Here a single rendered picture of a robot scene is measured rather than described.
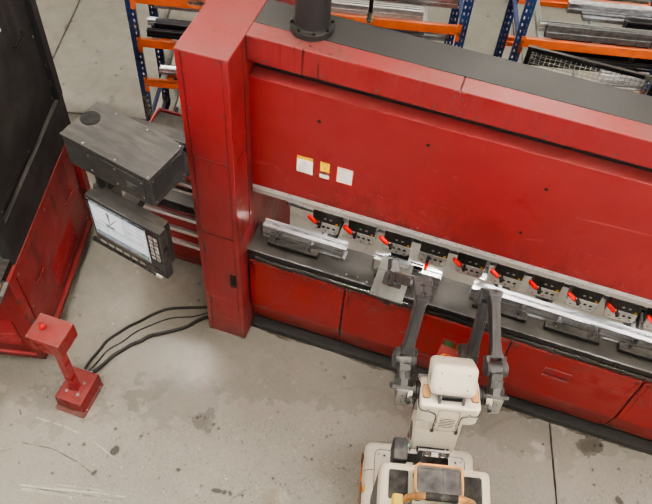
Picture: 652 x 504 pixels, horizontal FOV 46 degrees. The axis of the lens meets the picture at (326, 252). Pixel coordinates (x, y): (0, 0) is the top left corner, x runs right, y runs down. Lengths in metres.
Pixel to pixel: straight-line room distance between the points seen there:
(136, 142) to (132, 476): 2.11
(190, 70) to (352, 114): 0.74
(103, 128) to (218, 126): 0.51
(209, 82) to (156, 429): 2.29
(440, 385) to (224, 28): 1.83
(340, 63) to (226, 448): 2.47
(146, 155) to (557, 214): 1.88
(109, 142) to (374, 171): 1.24
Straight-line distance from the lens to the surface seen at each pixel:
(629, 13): 5.58
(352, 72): 3.36
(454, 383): 3.54
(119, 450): 4.86
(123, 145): 3.51
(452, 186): 3.69
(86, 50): 7.18
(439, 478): 3.82
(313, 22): 3.39
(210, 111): 3.56
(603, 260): 3.92
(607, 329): 4.38
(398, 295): 4.14
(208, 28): 3.49
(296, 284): 4.53
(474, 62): 3.44
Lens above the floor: 4.42
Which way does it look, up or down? 53 degrees down
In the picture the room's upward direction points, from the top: 5 degrees clockwise
